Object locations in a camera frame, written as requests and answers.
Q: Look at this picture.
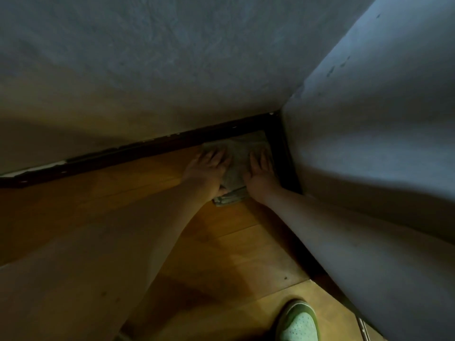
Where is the metal door threshold strip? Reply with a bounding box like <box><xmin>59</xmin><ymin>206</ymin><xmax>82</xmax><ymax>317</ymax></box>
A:
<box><xmin>355</xmin><ymin>315</ymin><xmax>371</xmax><ymax>341</ymax></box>

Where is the green white sneaker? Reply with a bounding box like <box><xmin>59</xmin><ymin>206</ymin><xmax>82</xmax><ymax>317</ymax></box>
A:
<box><xmin>275</xmin><ymin>298</ymin><xmax>321</xmax><ymax>341</ymax></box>

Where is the person's right forearm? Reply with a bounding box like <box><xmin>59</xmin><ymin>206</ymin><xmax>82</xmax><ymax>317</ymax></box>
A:
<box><xmin>261</xmin><ymin>186</ymin><xmax>455</xmax><ymax>341</ymax></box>

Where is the person's left forearm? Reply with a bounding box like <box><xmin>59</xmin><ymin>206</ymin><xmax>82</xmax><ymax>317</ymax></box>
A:
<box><xmin>0</xmin><ymin>180</ymin><xmax>221</xmax><ymax>341</ymax></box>

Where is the person's right hand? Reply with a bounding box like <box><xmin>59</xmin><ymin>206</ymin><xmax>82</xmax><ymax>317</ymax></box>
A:
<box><xmin>243</xmin><ymin>151</ymin><xmax>283</xmax><ymax>204</ymax></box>

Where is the grey cleaning cloth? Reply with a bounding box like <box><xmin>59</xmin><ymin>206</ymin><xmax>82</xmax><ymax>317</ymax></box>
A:
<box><xmin>200</xmin><ymin>133</ymin><xmax>273</xmax><ymax>207</ymax></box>

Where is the person's left hand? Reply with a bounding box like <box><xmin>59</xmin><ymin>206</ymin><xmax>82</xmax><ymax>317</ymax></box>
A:
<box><xmin>181</xmin><ymin>147</ymin><xmax>234</xmax><ymax>198</ymax></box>

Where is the chipped dark brown baseboard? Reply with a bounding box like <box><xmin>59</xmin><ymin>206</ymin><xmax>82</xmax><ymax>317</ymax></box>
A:
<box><xmin>0</xmin><ymin>112</ymin><xmax>277</xmax><ymax>189</ymax></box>

